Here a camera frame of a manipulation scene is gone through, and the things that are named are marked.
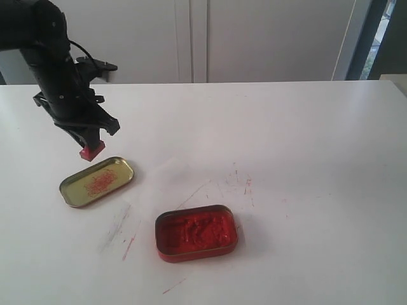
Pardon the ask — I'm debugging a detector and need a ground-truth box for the white paper sheet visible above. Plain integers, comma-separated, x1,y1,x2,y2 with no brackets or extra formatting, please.
123,158,210,222

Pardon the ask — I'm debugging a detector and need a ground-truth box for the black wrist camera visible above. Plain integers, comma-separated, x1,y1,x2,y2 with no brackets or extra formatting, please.
76,57,118,83

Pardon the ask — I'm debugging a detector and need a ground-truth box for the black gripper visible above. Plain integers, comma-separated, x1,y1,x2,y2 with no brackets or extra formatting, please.
33,86,120,152

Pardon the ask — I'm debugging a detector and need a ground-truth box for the white cabinet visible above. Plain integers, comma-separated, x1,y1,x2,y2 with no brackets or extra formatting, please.
0,0,373,85

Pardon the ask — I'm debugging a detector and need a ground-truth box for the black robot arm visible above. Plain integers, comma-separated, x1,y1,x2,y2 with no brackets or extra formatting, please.
1,1,120,158

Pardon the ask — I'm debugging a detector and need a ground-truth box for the red ink tin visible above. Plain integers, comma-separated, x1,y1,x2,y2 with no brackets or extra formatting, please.
155,205,238,263

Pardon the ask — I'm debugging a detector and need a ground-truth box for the gold tin lid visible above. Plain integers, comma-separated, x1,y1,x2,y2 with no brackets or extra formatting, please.
59,156,135,208

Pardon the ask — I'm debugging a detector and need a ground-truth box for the beige side table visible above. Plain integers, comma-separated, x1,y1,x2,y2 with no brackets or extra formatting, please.
380,74,407,96

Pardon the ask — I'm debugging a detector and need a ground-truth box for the red stamp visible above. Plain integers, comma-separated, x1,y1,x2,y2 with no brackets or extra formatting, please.
79,140,105,161

